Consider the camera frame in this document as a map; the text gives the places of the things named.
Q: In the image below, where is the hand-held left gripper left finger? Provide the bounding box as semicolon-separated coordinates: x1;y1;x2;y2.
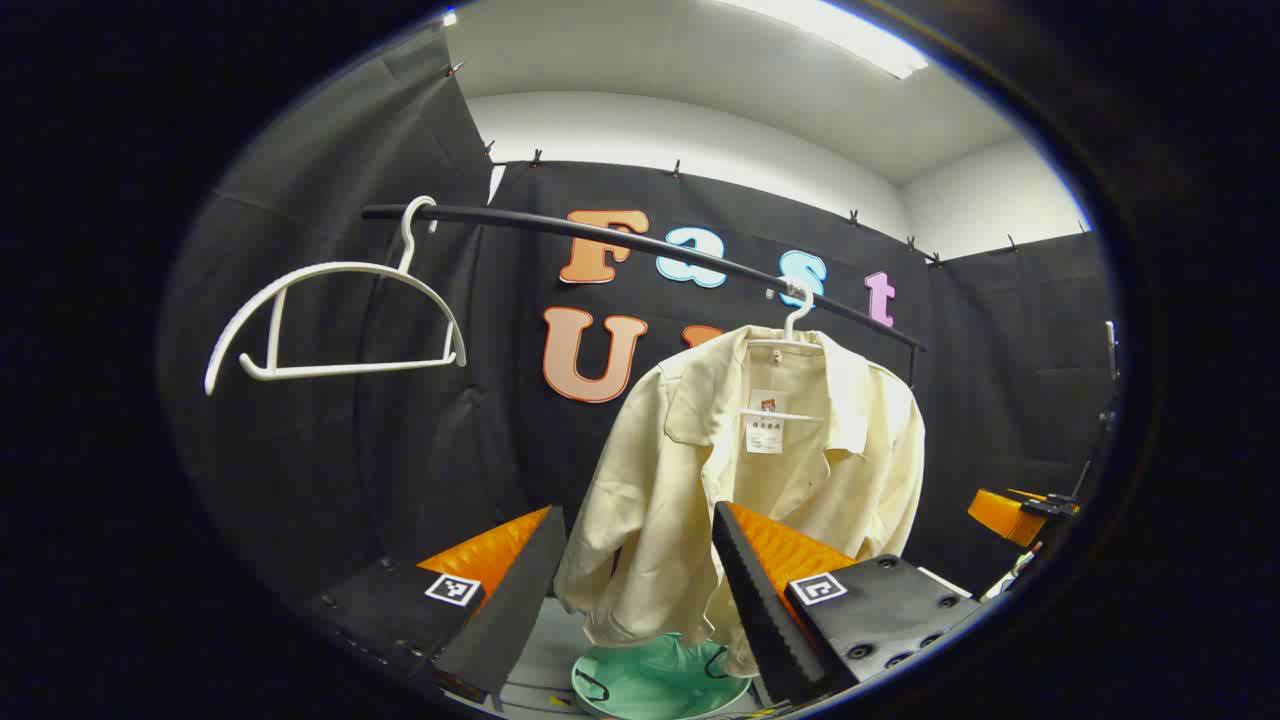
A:
305;505;569;713

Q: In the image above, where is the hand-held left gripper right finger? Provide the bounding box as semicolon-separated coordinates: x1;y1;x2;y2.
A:
710;500;991;709

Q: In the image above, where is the cream shirt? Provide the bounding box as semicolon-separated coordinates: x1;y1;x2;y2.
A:
553;325;927;679

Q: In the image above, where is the white plastic hanger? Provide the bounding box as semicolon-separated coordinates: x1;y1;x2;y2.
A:
740;283;829;423
204;195;469;397

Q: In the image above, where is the white board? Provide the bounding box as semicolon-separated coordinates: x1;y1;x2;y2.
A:
918;567;976;599

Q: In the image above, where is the black backdrop cloth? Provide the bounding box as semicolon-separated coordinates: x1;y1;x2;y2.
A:
160;25;1119;621

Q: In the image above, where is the row of backdrop clips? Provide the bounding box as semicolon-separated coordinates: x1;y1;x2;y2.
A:
443;60;1091;269

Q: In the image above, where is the ceiling light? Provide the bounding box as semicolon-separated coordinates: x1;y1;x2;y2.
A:
720;0;931;81

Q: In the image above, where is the black clothes rail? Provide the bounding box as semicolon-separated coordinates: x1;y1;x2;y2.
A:
360;203;929;393

